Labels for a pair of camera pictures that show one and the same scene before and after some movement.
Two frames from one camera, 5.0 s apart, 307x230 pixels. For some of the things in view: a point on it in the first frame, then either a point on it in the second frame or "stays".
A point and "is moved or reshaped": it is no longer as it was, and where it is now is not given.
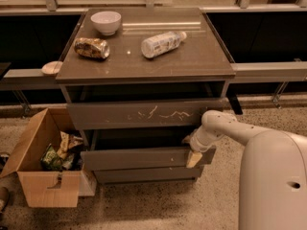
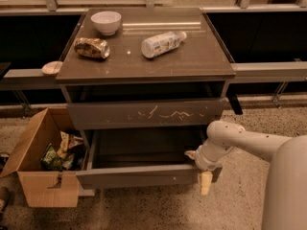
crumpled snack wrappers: (70, 151) stays
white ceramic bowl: (106, 22) stays
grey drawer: (139, 149) is moved or reshaped
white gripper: (196, 143) → (203, 161)
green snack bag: (50, 160) stays
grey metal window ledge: (255, 72) stays
